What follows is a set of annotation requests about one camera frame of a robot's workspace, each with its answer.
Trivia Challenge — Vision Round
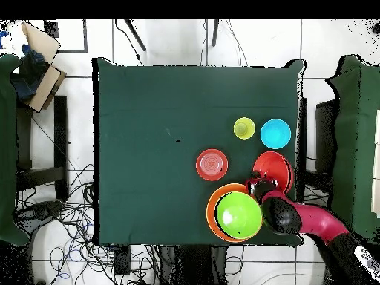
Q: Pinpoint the tangle of floor cables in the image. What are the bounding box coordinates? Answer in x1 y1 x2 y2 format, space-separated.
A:
14 163 176 285

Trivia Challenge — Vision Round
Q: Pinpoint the black pedestal foot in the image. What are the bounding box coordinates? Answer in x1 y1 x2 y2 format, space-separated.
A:
14 200 65 226

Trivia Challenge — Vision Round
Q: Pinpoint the black stool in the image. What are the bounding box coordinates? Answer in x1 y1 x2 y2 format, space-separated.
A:
16 94 71 203

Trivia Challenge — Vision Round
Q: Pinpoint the large orange plastic bowl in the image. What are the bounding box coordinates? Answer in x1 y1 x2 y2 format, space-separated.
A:
206 183 263 243

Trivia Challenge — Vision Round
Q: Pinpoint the green plastic bowl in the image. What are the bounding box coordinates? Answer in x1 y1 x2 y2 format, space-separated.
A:
215 191 263 240

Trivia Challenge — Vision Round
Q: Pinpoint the small orange-red plastic bowl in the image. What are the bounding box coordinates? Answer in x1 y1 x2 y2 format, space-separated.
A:
195 148 229 182

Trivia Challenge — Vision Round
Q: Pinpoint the black tripod leg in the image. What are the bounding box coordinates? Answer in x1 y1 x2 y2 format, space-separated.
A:
124 19 147 52
211 19 221 48

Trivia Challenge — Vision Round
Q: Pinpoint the small cyan plastic bowl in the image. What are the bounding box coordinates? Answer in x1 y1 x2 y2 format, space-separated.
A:
260 118 292 150

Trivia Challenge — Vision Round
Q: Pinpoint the green cloth covered side table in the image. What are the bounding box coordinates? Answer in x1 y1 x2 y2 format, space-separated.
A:
0 53 30 247
323 54 380 243

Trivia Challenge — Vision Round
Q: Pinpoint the black floor frame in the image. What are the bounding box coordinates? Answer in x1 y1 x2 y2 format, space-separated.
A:
44 19 88 54

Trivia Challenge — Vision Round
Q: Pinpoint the cardboard box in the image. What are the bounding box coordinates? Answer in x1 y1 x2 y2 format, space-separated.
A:
20 21 68 114

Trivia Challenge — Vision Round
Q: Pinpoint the yellow plastic cup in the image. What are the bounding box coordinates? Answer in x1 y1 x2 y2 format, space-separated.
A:
232 117 257 140

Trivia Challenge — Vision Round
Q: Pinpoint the dark blue cloth bag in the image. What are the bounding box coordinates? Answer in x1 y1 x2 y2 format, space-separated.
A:
10 44 51 102

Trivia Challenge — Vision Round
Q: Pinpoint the dark green tablecloth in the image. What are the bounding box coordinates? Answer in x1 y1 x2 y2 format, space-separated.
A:
91 56 307 248

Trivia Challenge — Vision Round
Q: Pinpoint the white box stack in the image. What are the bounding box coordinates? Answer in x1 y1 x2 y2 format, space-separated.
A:
370 109 380 219

